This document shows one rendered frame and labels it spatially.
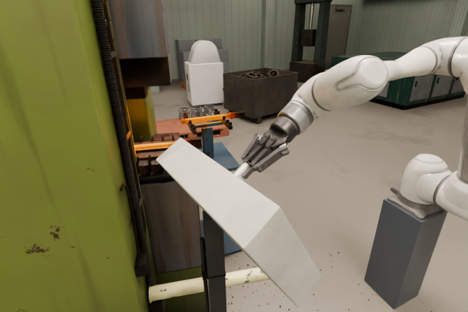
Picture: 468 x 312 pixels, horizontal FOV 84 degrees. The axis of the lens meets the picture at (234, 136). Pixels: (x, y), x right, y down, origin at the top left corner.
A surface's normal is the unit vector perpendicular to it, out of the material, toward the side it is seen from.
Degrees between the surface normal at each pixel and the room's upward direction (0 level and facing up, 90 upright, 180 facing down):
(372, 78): 61
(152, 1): 90
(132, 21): 90
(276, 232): 90
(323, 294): 0
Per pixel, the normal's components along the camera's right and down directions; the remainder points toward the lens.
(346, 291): -0.02, -0.92
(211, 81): 0.32, 0.36
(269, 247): 0.58, 0.30
